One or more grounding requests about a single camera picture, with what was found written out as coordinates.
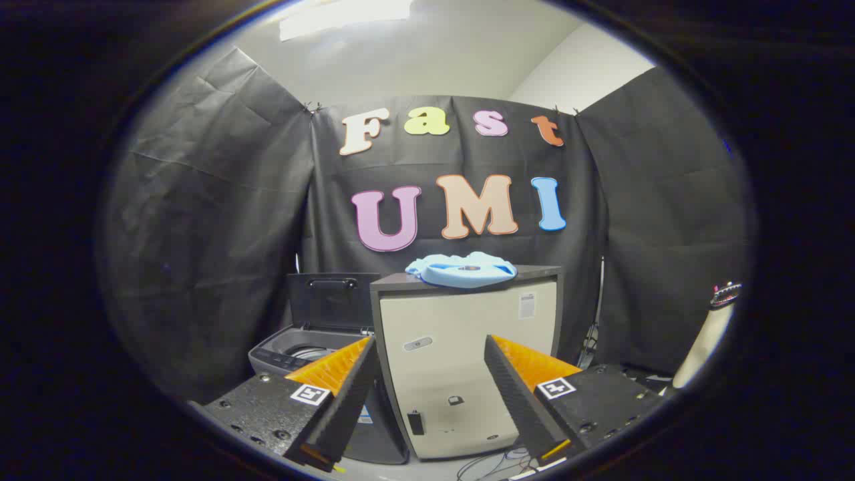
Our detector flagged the floor cables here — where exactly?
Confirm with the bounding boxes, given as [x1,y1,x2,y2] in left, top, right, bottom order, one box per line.
[458,446,535,481]

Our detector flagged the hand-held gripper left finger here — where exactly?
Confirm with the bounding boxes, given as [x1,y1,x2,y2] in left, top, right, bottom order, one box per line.
[189,336,380,474]

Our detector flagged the light blue shirt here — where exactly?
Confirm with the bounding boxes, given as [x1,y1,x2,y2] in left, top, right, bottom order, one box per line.
[405,252,518,289]

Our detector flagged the black backdrop cloth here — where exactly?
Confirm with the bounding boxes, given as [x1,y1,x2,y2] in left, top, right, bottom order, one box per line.
[100,45,752,402]

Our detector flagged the dark washing machine lid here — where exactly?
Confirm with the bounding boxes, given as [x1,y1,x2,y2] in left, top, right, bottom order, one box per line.
[287,272,381,333]

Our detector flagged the ceiling light panel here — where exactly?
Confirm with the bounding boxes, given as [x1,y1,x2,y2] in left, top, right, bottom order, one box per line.
[279,0,415,42]

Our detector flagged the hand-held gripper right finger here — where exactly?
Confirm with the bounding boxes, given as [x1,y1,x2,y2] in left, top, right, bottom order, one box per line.
[484,334,669,468]

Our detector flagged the hanging dark cables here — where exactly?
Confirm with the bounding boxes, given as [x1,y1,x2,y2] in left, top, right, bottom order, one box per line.
[578,321,605,369]

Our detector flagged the beige cabinet with dark top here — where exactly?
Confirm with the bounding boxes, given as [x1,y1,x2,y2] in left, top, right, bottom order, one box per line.
[369,265,563,462]

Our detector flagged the beige post with dark clip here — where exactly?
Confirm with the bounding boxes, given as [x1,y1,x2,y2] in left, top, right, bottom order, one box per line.
[671,281,743,389]

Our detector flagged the grey top-load washing machine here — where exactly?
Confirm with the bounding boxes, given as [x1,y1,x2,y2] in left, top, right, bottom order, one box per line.
[248,325,409,465]

